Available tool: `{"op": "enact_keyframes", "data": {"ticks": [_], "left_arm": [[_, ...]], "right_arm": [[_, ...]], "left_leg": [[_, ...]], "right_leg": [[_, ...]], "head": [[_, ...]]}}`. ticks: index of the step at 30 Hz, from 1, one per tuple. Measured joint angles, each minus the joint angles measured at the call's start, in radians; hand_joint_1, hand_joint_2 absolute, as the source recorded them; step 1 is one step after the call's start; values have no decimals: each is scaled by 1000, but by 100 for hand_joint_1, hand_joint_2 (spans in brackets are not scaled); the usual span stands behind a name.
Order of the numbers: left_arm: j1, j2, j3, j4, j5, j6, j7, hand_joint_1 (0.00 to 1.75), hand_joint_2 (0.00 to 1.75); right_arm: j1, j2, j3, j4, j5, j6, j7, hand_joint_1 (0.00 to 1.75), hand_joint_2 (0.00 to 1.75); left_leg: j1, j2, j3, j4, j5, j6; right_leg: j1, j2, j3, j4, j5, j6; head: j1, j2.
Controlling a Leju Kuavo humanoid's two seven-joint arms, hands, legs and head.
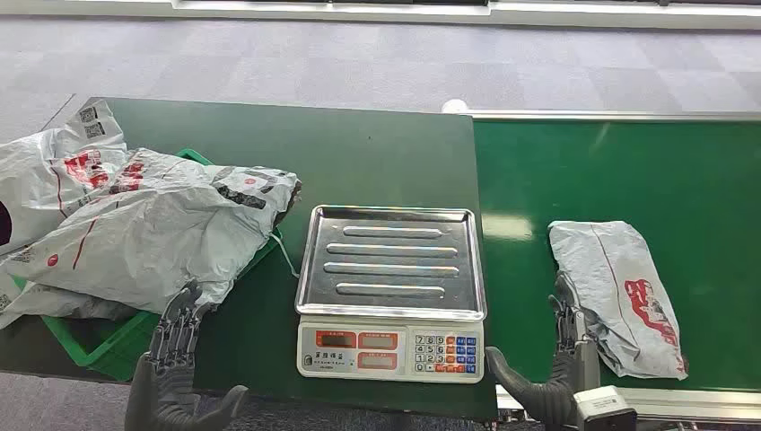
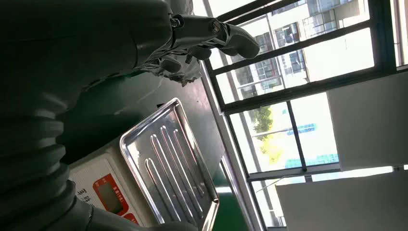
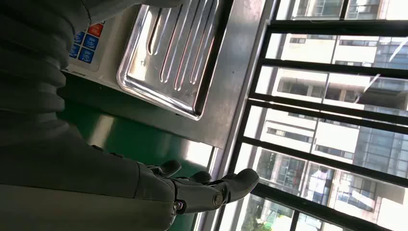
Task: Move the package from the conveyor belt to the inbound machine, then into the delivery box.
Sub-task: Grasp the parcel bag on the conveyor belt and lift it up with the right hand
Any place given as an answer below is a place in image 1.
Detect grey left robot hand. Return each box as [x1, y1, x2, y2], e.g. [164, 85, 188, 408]
[125, 279, 249, 431]

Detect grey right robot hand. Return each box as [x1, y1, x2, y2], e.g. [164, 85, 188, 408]
[484, 273, 601, 427]

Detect grey package with red print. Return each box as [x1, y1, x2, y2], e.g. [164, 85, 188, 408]
[547, 221, 689, 381]

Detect crumpled grey package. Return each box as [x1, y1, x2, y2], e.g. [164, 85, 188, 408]
[0, 270, 138, 330]

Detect large grey package black stripes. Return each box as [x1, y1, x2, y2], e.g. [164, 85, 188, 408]
[3, 148, 302, 314]

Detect green conveyor belt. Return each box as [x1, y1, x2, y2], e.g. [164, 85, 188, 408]
[473, 119, 761, 392]

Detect grey package with QR labels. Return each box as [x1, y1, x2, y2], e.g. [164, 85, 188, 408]
[0, 98, 129, 257]

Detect green plastic crate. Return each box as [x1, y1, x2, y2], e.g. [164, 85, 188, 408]
[12, 148, 284, 382]

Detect white scale with steel tray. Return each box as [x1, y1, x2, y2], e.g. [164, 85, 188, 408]
[295, 205, 487, 385]

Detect white window sill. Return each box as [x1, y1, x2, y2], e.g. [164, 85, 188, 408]
[0, 0, 761, 31]

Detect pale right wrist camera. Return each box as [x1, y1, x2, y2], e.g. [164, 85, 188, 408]
[573, 386, 638, 431]

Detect silver conveyor side rail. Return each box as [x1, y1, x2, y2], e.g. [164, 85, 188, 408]
[458, 110, 761, 124]
[496, 385, 761, 425]

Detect white cord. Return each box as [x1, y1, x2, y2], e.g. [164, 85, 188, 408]
[270, 233, 301, 279]

